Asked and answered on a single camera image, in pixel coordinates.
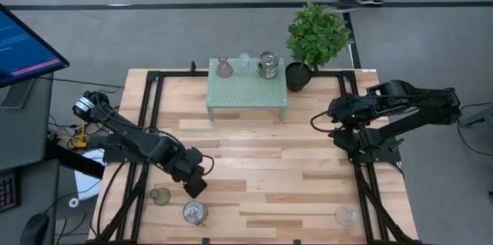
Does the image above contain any grey monitor stand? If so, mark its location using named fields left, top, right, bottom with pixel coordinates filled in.
left=0, top=77, right=38, bottom=109

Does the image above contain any computer monitor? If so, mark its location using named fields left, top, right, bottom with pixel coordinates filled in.
left=0, top=3, right=71, bottom=89

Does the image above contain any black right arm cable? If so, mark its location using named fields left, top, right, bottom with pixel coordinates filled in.
left=310, top=110, right=342, bottom=134

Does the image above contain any black desk support bar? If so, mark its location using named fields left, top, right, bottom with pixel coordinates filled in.
left=45, top=139, right=106, bottom=180

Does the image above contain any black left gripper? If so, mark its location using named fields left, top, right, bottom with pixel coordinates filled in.
left=168, top=146, right=209, bottom=199

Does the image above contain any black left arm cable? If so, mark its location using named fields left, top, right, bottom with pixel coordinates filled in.
left=200, top=154, right=215, bottom=177

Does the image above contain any green perforated metal stand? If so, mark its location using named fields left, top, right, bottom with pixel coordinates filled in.
left=206, top=58, right=289, bottom=122

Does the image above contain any silver tin candle holder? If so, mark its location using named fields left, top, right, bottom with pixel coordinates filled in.
left=257, top=50, right=280, bottom=80

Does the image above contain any yellow cable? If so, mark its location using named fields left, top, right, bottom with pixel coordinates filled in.
left=67, top=119, right=97, bottom=149

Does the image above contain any olive green glass candle holder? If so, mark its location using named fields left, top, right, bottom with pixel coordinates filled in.
left=149, top=186, right=172, bottom=206

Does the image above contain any black floor cable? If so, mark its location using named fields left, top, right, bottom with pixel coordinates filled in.
left=457, top=102, right=493, bottom=157

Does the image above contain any tall clear glass candle holder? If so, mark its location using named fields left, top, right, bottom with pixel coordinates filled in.
left=236, top=52, right=252, bottom=76

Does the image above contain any black plant pot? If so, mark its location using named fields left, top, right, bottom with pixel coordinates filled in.
left=284, top=62, right=313, bottom=92

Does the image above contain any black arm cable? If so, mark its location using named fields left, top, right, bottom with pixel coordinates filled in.
left=310, top=110, right=342, bottom=134
left=200, top=154, right=215, bottom=177

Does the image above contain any green leafy plant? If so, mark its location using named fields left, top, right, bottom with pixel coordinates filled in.
left=285, top=1, right=354, bottom=71

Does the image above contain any black computer mouse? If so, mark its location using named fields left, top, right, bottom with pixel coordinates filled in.
left=18, top=213, right=50, bottom=245

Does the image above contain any black aluminium frame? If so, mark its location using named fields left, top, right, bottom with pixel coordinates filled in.
left=82, top=60, right=423, bottom=245

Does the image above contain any pink glass candle holder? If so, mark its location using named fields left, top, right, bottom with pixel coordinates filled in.
left=215, top=55, right=234, bottom=79

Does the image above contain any white paper sheet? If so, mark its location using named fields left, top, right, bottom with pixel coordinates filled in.
left=73, top=148, right=107, bottom=201

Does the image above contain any black keyboard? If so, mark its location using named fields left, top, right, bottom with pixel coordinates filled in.
left=0, top=171, right=20, bottom=213

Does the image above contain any wide clear glass candle holder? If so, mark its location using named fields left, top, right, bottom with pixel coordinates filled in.
left=334, top=205, right=358, bottom=227

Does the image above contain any grey desk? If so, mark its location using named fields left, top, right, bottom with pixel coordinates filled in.
left=0, top=72, right=61, bottom=245

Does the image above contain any grey floor device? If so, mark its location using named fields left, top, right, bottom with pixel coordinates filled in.
left=460, top=106, right=493, bottom=129

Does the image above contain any silver ribbed glass candle holder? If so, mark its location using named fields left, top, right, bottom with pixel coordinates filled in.
left=182, top=200, right=209, bottom=227

